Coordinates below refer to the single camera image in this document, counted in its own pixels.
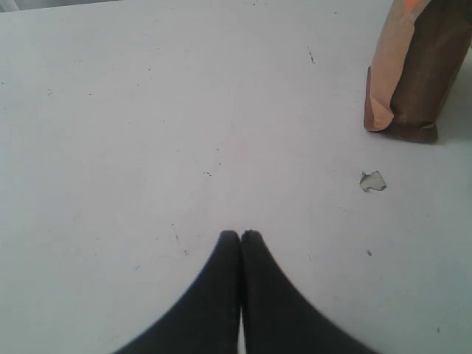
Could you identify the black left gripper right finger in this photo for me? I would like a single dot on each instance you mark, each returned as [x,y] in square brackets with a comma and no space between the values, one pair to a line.
[276,316]

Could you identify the torn clear plastic scrap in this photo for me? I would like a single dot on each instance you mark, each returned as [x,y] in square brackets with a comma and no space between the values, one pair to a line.
[372,181]

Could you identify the brown kraft coffee pouch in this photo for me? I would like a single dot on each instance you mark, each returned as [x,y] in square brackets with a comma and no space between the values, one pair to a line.
[417,58]

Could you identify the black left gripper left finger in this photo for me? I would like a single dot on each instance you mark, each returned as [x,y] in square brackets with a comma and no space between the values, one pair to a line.
[206,318]

